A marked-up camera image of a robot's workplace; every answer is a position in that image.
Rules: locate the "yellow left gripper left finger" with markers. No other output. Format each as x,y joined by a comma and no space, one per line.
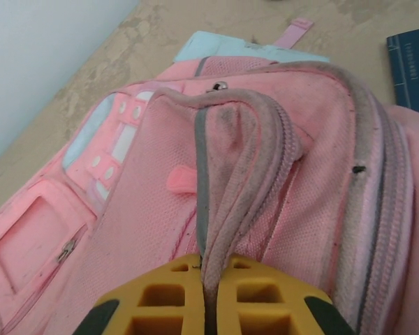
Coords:
160,307

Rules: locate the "light blue pencil case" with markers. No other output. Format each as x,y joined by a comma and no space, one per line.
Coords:
223,45

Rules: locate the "pink school backpack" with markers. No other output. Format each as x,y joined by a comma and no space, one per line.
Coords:
251,167

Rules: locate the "dark blue book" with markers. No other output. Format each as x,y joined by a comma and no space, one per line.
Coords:
415,70

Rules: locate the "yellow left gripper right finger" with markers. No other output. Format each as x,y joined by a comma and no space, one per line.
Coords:
265,307

